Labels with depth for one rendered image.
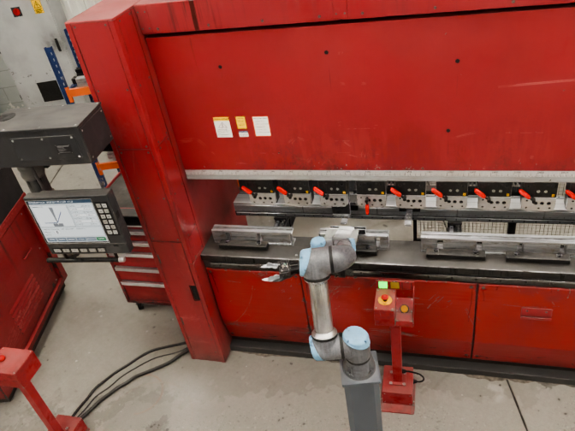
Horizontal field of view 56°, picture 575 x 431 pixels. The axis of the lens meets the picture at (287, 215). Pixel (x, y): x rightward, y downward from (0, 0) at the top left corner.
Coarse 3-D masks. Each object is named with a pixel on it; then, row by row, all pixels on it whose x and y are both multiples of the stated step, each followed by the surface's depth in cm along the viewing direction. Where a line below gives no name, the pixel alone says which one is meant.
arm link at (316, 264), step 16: (304, 256) 229; (320, 256) 228; (304, 272) 229; (320, 272) 229; (320, 288) 233; (320, 304) 235; (320, 320) 238; (320, 336) 240; (336, 336) 242; (320, 352) 241; (336, 352) 241
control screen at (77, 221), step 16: (32, 208) 266; (48, 208) 264; (64, 208) 263; (80, 208) 261; (48, 224) 271; (64, 224) 269; (80, 224) 268; (96, 224) 266; (48, 240) 278; (64, 240) 276; (80, 240) 274; (96, 240) 273
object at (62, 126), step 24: (0, 120) 254; (24, 120) 250; (48, 120) 246; (72, 120) 242; (96, 120) 251; (0, 144) 249; (24, 144) 246; (48, 144) 244; (72, 144) 242; (96, 144) 250; (24, 168) 266
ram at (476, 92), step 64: (192, 64) 262; (256, 64) 254; (320, 64) 247; (384, 64) 240; (448, 64) 233; (512, 64) 227; (192, 128) 285; (320, 128) 267; (384, 128) 258; (448, 128) 251; (512, 128) 243
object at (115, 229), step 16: (32, 192) 266; (48, 192) 263; (64, 192) 261; (80, 192) 259; (96, 192) 257; (112, 192) 264; (96, 208) 259; (112, 208) 258; (112, 224) 264; (112, 240) 271; (128, 240) 273
